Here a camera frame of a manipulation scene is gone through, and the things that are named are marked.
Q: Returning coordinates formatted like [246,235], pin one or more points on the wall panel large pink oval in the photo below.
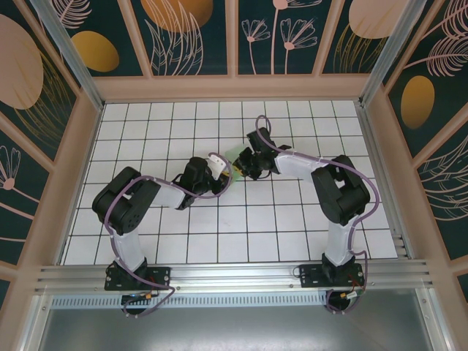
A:
[22,73]

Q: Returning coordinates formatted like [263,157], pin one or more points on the light green paper sheet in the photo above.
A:
[235,150]

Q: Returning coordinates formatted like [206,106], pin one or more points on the grey metal sheet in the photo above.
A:
[234,329]

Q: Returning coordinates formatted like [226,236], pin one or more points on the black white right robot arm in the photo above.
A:
[343,197]

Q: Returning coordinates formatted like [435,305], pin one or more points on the aluminium corner post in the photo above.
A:
[73,58]
[387,55]

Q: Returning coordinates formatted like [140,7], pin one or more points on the wall panel pink leaf outlines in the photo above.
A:
[449,197]

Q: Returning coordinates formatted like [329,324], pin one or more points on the wall panel with pink flowers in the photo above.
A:
[278,55]

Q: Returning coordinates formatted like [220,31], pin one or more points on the aluminium side rail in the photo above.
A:
[382,175]

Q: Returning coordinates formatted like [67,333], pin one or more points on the wall panel with orange oval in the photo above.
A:
[124,36]

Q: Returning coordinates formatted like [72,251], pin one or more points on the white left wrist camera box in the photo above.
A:
[216,162]

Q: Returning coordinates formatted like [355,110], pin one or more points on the wall panel pink feather leaves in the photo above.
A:
[446,36]

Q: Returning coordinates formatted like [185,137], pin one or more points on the wall panel orange oval feather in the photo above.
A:
[431,109]

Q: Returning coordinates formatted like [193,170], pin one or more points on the black circuit board with LED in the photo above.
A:
[131,297]

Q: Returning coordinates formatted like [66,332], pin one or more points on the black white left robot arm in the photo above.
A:
[124,204]

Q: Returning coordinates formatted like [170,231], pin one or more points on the wall panel orange circle leaves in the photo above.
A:
[204,44]

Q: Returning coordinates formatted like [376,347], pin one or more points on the wall panel single pink flower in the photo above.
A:
[22,204]

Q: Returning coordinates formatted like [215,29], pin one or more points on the wall panel pink circle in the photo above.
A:
[347,55]

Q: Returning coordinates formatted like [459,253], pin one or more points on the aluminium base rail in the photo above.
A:
[234,272]

